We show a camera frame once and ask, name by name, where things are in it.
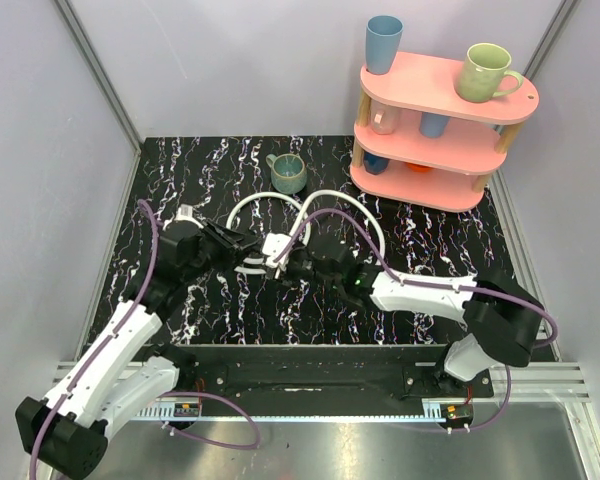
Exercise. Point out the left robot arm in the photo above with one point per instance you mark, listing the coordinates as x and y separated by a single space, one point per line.
70 427

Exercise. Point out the marble pattern mat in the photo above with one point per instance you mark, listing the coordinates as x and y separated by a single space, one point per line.
216 174

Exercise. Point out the clear pink cup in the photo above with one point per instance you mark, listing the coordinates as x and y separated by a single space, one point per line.
384 119

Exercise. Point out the green mug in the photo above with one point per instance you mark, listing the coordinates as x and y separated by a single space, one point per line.
484 68

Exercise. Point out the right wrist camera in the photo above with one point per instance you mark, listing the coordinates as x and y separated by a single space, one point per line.
275 252

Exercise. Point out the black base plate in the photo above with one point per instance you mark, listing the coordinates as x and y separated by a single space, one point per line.
361 383

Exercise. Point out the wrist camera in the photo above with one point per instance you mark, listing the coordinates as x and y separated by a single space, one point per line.
275 252
186 213

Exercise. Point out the dark blue cup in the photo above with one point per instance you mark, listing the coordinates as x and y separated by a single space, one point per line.
374 164

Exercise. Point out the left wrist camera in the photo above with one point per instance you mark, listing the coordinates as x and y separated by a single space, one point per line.
186 213

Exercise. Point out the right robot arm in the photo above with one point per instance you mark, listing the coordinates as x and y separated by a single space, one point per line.
502 319

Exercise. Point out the orange bowl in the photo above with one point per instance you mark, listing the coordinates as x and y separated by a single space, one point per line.
418 168

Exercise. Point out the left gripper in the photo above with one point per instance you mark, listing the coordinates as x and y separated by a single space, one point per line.
221 239

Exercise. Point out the teal ceramic mug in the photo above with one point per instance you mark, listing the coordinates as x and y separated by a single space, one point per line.
288 173

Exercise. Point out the blue tall cup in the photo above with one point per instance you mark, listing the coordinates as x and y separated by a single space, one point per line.
383 36

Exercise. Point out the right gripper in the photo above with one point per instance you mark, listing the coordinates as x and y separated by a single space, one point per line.
289 263

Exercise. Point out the light blue cup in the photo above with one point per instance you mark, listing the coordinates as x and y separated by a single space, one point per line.
433 125

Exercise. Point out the pink three-tier shelf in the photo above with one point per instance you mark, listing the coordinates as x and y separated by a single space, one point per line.
417 141

